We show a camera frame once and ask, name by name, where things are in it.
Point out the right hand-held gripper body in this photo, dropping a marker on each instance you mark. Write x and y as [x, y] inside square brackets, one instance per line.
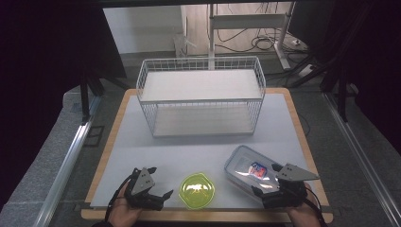
[288, 189]

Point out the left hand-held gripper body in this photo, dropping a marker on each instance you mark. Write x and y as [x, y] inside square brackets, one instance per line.
[142, 189]

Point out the clear rectangular container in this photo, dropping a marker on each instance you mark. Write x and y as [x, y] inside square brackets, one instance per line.
[249, 170]

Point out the clear container with green lid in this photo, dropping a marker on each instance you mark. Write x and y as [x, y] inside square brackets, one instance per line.
[196, 190]

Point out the person's left hand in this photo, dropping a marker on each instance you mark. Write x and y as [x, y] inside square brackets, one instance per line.
[123, 212]

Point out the person's right hand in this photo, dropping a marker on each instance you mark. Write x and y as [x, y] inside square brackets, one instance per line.
[304, 214]

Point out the black metal stand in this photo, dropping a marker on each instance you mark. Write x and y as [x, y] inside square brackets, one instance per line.
[342, 91]
[85, 94]

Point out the dark curtain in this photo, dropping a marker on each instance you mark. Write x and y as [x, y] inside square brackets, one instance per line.
[41, 63]
[378, 56]

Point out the aluminium rail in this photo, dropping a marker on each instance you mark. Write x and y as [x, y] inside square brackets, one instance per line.
[64, 171]
[362, 157]

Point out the white desk frame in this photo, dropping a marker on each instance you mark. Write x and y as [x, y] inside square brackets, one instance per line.
[246, 21]

